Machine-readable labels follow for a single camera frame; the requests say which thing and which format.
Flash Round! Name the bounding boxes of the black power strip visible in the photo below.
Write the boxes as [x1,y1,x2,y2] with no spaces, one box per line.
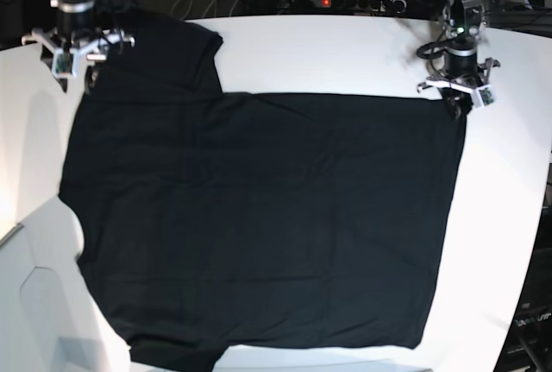
[298,0,408,16]

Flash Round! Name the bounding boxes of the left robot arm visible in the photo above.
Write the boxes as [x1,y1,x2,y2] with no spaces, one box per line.
[416,0,501,121]

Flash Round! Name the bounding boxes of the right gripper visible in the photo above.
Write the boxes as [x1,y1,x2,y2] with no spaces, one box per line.
[22,28,135,95]

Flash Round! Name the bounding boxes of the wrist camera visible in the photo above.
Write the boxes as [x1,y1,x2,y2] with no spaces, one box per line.
[51,48,77,79]
[472,84,497,109]

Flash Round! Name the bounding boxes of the black T-shirt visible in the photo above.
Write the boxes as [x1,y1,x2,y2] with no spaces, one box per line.
[59,11,467,371]

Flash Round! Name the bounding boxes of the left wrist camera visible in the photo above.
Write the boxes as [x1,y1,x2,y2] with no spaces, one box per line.
[472,84,497,109]

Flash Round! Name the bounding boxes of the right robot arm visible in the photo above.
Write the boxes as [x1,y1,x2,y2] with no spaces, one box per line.
[22,0,135,94]

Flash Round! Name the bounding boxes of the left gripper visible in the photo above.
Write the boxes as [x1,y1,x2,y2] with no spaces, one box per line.
[417,58,500,121]

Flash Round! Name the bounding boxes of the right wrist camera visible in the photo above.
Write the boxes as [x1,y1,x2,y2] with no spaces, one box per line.
[51,48,77,79]

